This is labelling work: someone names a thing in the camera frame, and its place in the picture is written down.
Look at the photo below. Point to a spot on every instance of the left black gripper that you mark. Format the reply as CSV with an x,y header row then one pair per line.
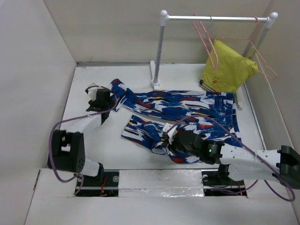
x,y
92,102

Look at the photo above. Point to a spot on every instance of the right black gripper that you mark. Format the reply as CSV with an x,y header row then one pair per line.
x,y
171,146

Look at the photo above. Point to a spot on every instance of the blue white red patterned trousers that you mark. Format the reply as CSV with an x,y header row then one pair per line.
x,y
212,115

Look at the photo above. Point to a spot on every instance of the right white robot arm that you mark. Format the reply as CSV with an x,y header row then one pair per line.
x,y
236,162

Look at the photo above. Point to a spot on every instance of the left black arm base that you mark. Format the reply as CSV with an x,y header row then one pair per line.
x,y
105,186

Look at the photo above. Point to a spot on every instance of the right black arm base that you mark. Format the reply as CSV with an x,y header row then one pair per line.
x,y
216,182

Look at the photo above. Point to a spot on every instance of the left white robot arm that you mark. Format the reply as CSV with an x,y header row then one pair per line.
x,y
66,141

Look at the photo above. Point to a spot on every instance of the yellow folded garment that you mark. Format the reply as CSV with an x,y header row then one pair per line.
x,y
232,71

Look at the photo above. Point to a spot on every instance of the white metal clothes rack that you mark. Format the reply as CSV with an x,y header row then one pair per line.
x,y
165,17

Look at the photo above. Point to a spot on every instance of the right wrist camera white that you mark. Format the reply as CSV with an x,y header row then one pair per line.
x,y
169,133

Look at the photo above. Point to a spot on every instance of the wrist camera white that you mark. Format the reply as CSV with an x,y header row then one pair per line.
x,y
169,133
91,91

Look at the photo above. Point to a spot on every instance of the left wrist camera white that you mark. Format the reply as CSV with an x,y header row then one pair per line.
x,y
91,91

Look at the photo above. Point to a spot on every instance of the pink wire hanger right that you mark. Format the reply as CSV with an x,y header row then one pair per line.
x,y
260,56

